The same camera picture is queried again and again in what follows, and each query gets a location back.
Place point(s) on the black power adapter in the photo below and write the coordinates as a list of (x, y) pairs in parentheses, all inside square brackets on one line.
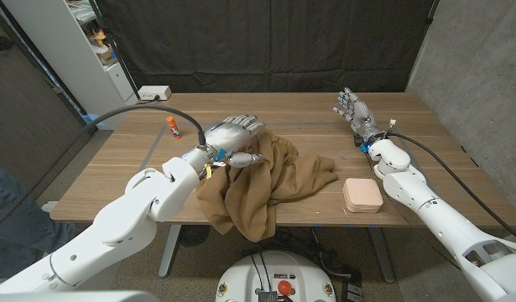
[(352, 289)]

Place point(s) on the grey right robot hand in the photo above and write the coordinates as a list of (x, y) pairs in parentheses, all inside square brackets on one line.
[(360, 115)]

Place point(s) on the orange capped glue stick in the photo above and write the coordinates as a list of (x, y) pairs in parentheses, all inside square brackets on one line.
[(173, 127)]

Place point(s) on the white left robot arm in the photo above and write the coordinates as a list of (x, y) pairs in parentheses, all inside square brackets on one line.
[(127, 218)]

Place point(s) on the brown fabric jacket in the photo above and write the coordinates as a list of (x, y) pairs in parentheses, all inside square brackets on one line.
[(262, 193)]

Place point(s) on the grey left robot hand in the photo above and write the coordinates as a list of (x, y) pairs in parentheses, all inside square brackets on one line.
[(226, 136)]

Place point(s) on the white shelf cabinet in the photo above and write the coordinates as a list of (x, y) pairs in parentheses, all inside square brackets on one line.
[(73, 63)]

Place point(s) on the red emergency stop button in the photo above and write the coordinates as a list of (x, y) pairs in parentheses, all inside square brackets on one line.
[(285, 287)]

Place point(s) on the black backdrop curtain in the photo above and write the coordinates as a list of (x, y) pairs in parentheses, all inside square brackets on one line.
[(262, 42)]

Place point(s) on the cardboard box on shelf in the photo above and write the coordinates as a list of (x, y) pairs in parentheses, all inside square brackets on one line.
[(105, 55)]

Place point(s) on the black backdrop stand pole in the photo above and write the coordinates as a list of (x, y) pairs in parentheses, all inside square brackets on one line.
[(116, 50), (431, 12)]

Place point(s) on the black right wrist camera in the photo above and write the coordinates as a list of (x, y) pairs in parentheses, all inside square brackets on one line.
[(357, 139)]

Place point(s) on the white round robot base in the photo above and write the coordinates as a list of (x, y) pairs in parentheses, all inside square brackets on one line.
[(274, 268)]

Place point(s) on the black round floor device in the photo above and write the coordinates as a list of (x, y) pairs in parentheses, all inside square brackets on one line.
[(193, 235)]

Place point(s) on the person in blue jeans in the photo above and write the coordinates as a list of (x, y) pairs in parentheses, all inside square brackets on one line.
[(10, 218)]

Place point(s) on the grey table leg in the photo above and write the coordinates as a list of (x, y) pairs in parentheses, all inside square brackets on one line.
[(169, 251), (381, 260)]

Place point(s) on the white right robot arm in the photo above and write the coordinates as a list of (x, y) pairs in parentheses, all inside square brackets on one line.
[(417, 197)]

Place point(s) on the yellow toy on shelf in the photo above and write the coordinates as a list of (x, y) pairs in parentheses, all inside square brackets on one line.
[(97, 37)]

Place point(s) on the white power strip box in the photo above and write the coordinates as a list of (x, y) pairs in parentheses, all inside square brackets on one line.
[(154, 92)]

